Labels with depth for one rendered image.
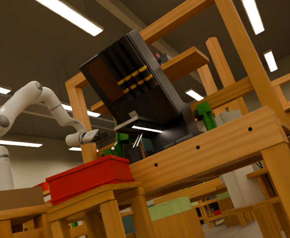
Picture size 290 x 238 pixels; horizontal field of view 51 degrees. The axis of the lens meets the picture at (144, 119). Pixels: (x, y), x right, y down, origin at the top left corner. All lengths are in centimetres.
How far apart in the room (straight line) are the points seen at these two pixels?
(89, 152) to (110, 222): 134
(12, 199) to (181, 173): 78
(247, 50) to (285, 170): 95
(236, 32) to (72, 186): 134
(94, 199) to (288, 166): 73
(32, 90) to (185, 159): 106
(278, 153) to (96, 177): 70
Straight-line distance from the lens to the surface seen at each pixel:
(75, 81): 267
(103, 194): 119
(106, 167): 126
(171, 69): 206
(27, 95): 196
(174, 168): 136
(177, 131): 180
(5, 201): 155
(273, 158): 123
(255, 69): 193
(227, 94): 203
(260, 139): 124
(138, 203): 134
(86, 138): 206
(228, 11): 211
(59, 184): 136
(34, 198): 164
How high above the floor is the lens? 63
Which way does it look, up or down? 18 degrees up
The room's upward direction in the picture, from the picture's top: 17 degrees counter-clockwise
